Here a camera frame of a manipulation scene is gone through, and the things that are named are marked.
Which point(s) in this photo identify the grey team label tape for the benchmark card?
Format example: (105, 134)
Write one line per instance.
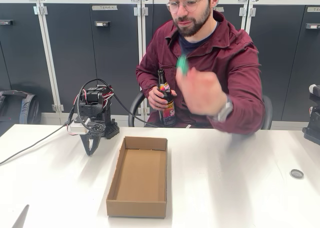
(104, 7)
(313, 9)

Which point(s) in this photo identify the person's left hand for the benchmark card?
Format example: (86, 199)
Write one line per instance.
(200, 90)

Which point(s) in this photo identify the person's right hand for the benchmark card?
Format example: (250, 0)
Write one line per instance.
(156, 98)

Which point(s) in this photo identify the dark glass beer bottle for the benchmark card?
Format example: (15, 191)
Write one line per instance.
(165, 87)

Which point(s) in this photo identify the black office chair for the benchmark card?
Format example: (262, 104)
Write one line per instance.
(133, 105)

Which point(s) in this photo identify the person's left forearm maroon sleeve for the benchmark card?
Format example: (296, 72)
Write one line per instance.
(245, 118)

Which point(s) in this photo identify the silver bottle cap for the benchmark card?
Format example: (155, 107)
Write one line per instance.
(296, 173)

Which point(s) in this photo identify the grey flat object corner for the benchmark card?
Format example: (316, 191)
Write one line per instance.
(21, 218)

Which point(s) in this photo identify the grey black backpack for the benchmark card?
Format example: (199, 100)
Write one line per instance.
(15, 108)

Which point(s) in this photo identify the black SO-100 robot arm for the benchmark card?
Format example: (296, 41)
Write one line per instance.
(93, 98)

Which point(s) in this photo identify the black device with white knob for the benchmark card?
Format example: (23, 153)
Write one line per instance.
(312, 128)

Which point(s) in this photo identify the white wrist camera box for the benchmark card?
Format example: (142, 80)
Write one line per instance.
(76, 129)

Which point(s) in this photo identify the bearded man in maroon shirt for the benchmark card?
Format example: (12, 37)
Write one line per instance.
(212, 53)

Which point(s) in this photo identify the person's right forearm maroon sleeve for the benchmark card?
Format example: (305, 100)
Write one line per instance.
(146, 78)

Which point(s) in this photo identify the grey smartwatch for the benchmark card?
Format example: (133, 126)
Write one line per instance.
(224, 110)

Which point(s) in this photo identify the green edding permanent marker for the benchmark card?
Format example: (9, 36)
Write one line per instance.
(182, 64)

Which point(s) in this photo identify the open brown cardboard box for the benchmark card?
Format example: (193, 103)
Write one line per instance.
(140, 175)

